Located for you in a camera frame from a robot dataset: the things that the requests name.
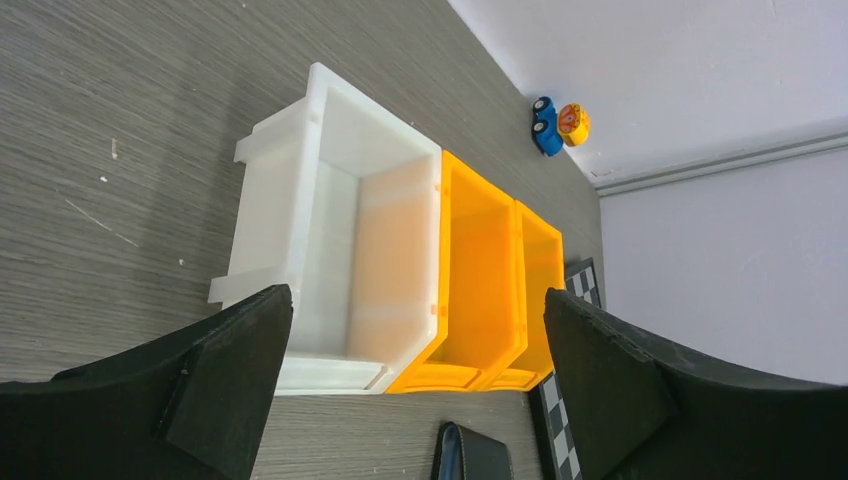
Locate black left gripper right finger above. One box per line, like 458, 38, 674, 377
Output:
544, 288, 847, 479

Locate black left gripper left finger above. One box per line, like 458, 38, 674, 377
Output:
1, 284, 293, 479

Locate black white checkerboard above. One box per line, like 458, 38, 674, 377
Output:
527, 258, 603, 480

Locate orange plastic bin left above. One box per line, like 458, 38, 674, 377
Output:
387, 151, 527, 394

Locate orange plastic bin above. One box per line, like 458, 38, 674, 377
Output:
484, 202, 565, 392
387, 151, 527, 394

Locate orange plastic bin right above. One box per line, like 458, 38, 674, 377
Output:
484, 202, 565, 392

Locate white plastic bin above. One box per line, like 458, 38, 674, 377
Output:
208, 63, 442, 396

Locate blue toy car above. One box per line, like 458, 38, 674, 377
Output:
531, 96, 564, 157

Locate yellow toy block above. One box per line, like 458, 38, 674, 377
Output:
557, 103, 591, 147

